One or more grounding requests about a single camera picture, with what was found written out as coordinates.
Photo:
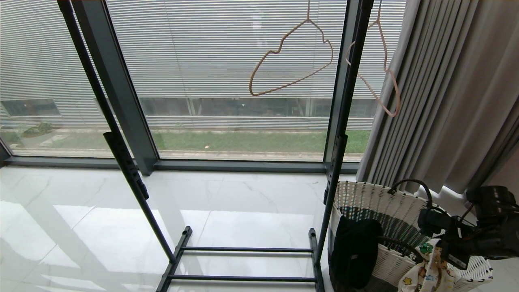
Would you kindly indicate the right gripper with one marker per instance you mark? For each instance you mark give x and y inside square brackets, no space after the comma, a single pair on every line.
[466,247]

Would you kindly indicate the cream printed garment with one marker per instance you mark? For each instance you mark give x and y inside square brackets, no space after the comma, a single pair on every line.
[425,275]

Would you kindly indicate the pink clothes hanger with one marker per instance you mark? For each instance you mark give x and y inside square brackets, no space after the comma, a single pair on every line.
[308,10]
[384,56]

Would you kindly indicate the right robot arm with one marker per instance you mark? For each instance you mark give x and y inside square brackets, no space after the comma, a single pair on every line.
[496,219]

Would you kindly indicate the white laundry basket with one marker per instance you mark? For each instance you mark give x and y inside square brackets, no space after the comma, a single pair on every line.
[365,198]

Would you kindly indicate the black clothes rack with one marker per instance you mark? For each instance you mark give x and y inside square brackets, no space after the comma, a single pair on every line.
[121,154]

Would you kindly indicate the black garment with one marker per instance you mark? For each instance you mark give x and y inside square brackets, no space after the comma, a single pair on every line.
[352,251]

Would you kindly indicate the beige curtain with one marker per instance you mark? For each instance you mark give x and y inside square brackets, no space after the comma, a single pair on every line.
[446,101]

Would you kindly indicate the window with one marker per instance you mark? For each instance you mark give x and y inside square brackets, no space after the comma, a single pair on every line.
[202,61]

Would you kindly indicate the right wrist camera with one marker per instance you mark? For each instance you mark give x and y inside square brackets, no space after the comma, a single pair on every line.
[434,222]

